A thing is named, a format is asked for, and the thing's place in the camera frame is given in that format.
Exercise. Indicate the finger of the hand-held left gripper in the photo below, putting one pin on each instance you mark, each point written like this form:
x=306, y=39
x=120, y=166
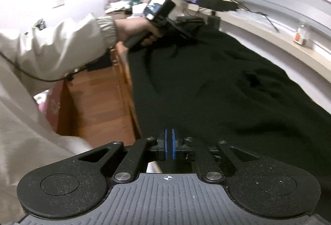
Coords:
x=183, y=32

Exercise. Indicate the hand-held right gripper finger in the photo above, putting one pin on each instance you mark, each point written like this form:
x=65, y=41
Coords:
x=173, y=144
x=167, y=144

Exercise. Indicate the black pants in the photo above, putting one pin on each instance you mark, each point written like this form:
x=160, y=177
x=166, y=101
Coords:
x=219, y=85

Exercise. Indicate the person's left forearm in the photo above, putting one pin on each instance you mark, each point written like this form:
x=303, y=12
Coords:
x=64, y=41

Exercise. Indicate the person's left hand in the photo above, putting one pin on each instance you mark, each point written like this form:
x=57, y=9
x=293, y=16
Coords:
x=132, y=29

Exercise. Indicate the black ribbed device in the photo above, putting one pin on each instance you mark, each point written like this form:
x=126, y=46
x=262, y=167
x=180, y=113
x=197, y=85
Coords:
x=191, y=19

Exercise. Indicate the black power adapter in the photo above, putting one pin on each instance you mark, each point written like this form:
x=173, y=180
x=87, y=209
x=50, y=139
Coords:
x=214, y=20

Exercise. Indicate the black electronics box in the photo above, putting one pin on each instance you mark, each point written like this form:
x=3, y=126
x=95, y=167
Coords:
x=214, y=2

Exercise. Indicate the beige stone window sill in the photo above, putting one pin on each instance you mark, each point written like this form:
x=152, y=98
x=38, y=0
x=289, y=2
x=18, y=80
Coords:
x=284, y=41

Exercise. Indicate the small glass jar orange label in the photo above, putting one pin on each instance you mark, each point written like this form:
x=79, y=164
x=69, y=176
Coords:
x=301, y=36

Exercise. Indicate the pink patterned cloth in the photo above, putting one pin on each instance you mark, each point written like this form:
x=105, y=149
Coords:
x=50, y=106

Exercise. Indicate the person's beige jacket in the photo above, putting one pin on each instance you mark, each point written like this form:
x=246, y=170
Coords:
x=20, y=137

